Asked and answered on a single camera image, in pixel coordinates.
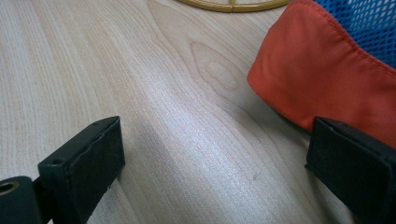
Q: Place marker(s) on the orange and blue mesh bag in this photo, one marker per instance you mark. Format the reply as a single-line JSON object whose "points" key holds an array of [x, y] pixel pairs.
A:
{"points": [[314, 71]]}

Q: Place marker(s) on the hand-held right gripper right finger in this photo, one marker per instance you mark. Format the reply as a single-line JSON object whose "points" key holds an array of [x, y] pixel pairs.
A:
{"points": [[351, 161]]}

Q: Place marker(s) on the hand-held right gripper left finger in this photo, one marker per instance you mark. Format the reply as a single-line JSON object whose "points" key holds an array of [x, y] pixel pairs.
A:
{"points": [[84, 169]]}

